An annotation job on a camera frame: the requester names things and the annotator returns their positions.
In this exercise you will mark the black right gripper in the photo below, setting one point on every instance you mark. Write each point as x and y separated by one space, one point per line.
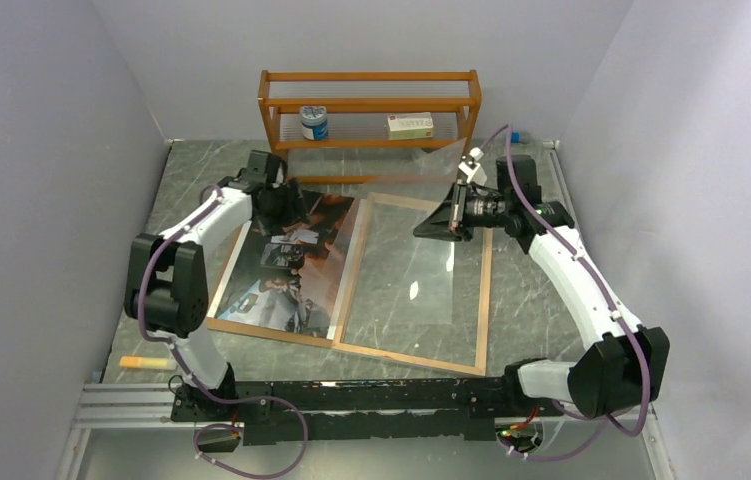
449 220

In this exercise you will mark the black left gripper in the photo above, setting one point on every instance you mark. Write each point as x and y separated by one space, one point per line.
295 210

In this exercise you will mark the printed photo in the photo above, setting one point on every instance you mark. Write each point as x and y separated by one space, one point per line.
328 232

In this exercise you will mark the clear acrylic sheet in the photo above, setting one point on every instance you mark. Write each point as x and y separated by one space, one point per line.
401 280

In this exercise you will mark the wooden picture frame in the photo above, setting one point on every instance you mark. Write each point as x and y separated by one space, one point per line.
461 350

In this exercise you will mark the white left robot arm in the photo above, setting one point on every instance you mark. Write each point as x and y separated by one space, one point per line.
167 291

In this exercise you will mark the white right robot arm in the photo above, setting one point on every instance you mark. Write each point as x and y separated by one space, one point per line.
623 362

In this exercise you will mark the silver tape roll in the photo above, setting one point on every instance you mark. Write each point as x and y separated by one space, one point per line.
432 161

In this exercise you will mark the blue white jar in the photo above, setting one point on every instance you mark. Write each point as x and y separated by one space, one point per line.
314 122

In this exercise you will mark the white green box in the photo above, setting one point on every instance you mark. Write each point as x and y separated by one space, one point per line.
410 126

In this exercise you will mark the orange wooden shelf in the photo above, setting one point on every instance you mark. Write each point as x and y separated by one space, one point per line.
358 104

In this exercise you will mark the blue capped bottle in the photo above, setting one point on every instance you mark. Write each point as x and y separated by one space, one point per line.
520 137

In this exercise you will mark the yellow glue stick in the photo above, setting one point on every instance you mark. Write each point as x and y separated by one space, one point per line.
147 363

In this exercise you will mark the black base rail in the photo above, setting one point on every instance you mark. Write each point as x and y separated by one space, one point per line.
296 426

